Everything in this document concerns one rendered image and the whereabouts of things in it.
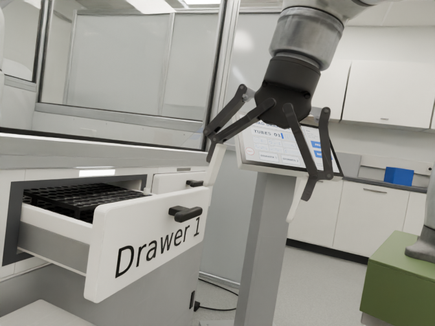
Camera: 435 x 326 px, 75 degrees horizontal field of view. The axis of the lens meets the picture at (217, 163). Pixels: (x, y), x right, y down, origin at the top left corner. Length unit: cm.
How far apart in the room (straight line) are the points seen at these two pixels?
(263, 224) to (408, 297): 91
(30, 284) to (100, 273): 18
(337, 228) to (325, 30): 308
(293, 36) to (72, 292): 53
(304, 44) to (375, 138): 373
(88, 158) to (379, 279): 54
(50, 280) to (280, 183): 109
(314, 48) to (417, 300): 43
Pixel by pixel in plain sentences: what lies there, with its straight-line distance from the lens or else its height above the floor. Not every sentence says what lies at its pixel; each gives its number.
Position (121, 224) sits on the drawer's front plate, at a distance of 36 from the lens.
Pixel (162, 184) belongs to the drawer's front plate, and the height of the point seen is 91.
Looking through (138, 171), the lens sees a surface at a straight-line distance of 63.
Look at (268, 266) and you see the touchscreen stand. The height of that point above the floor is 47.
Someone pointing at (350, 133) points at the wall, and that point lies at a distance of 407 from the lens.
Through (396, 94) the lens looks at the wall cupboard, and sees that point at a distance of 385.
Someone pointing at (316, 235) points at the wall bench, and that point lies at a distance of 342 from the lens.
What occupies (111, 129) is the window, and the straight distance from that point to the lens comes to 58.
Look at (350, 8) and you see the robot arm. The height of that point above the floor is 120.
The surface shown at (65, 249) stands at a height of 86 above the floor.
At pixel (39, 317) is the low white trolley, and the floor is 76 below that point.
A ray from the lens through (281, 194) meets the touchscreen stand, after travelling 142.
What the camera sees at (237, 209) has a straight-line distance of 215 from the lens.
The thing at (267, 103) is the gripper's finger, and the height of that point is 108.
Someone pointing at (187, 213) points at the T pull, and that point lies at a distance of 42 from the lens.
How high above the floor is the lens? 101
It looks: 3 degrees down
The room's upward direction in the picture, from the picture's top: 8 degrees clockwise
